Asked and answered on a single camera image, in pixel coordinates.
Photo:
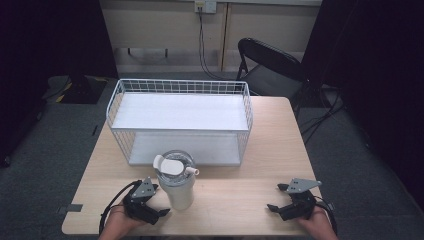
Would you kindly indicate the black folding chair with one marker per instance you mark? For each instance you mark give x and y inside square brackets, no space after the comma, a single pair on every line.
[270,71]

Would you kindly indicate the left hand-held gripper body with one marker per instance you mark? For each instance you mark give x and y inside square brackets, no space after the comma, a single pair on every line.
[140,206]

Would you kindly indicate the person's left hand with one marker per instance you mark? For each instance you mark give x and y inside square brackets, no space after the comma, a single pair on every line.
[116,222]

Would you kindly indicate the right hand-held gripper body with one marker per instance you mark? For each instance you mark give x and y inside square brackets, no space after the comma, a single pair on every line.
[299,202]

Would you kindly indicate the person's right hand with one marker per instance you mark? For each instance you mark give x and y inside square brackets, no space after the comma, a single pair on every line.
[316,227]

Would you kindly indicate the black curtain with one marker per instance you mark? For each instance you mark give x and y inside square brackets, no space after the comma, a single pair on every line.
[50,36]
[376,66]

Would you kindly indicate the white cup with lid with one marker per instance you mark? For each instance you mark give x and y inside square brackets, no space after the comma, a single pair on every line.
[180,197]

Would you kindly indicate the white wall outlet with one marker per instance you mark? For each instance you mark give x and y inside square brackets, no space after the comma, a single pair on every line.
[205,6]

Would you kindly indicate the grey tape strip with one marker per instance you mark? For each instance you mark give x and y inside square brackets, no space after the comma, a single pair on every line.
[70,208]

